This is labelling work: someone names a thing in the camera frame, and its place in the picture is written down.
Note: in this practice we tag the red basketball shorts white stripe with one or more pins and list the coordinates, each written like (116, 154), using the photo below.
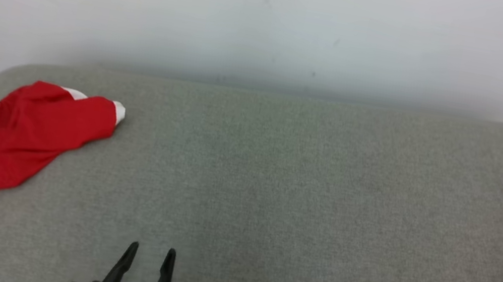
(16, 142)

